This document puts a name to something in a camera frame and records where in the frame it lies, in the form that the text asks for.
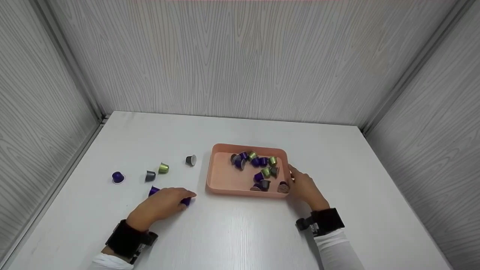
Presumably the person's right hand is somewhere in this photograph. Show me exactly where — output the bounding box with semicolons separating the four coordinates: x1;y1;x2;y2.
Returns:
288;164;331;213

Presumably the black wrist band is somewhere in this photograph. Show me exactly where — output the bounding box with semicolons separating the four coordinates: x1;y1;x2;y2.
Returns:
296;207;345;237
105;219;159;264

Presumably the person's left hand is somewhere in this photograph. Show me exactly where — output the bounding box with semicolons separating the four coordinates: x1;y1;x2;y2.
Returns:
127;187;197;231

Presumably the person's left forearm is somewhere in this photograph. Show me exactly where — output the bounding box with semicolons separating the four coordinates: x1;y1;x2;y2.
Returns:
88;246;134;270

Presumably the person's right forearm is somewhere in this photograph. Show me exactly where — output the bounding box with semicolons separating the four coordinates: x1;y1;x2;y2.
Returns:
314;228;366;270

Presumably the pink plastic tray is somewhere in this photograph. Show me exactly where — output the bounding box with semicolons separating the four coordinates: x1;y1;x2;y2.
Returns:
205;143;293;198

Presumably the pile of mixed coffee capsules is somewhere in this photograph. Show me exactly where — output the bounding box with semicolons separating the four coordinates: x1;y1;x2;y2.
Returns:
230;150;290;194

